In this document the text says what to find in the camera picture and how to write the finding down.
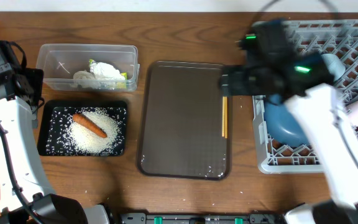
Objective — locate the wooden chopstick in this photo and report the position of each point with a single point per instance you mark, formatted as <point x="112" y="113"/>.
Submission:
<point x="225" y="117"/>
<point x="222" y="117"/>

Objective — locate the dark blue plate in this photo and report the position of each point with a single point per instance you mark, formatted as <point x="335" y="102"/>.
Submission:
<point x="281" y="125"/>

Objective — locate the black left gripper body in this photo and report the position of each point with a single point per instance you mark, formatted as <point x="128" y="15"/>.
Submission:
<point x="33" y="79"/>

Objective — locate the orange carrot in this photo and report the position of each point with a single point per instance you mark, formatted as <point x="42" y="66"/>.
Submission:
<point x="88" y="124"/>

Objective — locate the white tissue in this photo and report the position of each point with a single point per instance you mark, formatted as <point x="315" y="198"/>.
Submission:
<point x="105" y="71"/>

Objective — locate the yellow snack wrapper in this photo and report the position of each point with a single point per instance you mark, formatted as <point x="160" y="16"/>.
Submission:
<point x="113" y="83"/>

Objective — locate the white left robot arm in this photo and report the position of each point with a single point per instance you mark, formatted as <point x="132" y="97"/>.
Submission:
<point x="25" y="192"/>

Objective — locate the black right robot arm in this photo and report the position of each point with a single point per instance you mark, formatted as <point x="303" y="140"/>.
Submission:
<point x="307" y="90"/>

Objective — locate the pile of white rice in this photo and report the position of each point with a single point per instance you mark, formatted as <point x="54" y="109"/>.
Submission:
<point x="89" y="140"/>

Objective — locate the dark brown serving tray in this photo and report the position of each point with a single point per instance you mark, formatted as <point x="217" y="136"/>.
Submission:
<point x="181" y="134"/>

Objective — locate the clear plastic bin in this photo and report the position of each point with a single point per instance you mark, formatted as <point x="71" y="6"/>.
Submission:
<point x="61" y="61"/>

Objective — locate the black waste tray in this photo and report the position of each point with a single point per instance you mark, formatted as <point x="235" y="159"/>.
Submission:
<point x="42" y="130"/>

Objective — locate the grey dishwasher rack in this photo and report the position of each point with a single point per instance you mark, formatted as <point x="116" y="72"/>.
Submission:
<point x="326" y="37"/>

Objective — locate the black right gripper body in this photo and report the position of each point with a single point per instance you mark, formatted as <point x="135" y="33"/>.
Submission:
<point x="240" y="83"/>

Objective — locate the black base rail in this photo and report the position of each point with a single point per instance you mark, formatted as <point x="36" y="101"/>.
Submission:
<point x="142" y="218"/>

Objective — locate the light blue bowl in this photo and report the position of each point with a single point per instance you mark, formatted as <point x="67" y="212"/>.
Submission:
<point x="334" y="65"/>

